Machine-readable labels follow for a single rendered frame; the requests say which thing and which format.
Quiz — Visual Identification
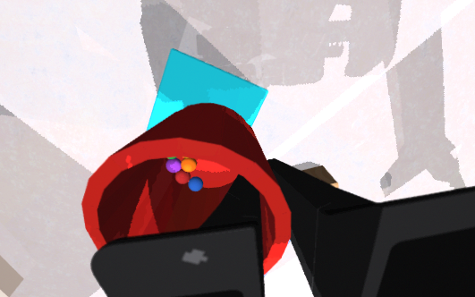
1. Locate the blue marble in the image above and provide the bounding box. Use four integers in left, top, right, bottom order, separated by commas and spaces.
188, 176, 203, 191

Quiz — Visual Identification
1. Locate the red marble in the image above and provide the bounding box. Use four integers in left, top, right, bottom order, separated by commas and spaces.
175, 169, 191, 184

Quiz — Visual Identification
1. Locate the purple marble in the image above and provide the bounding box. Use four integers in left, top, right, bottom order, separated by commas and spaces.
166, 158, 181, 173

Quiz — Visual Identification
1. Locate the orange marble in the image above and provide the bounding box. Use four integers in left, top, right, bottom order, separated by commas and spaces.
181, 158, 197, 172

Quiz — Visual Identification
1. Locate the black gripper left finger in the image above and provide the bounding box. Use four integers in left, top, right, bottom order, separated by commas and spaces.
90, 174, 266, 297

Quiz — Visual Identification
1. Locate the wooden flat bar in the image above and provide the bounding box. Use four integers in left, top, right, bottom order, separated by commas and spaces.
302, 165, 338, 187

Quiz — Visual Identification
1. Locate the red cup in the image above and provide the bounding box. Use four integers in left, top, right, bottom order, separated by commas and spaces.
82, 103, 291, 275

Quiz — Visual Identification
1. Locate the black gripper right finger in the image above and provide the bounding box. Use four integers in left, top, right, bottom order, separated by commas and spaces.
267, 158, 475, 297

